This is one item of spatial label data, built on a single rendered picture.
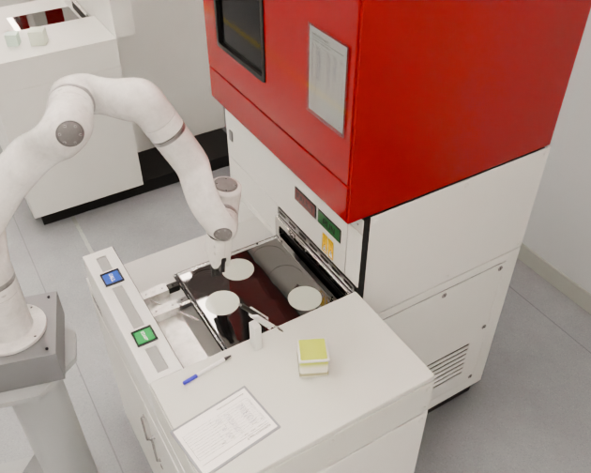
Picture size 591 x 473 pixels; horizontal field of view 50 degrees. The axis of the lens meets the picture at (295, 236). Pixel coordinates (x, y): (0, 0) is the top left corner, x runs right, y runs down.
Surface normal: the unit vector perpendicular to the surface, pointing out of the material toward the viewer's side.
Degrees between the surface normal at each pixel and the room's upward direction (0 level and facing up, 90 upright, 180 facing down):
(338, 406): 0
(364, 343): 0
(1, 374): 90
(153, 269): 0
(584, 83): 90
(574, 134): 90
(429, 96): 90
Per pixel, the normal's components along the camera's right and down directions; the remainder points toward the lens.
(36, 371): 0.27, 0.62
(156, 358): 0.00, -0.76
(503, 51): 0.52, 0.55
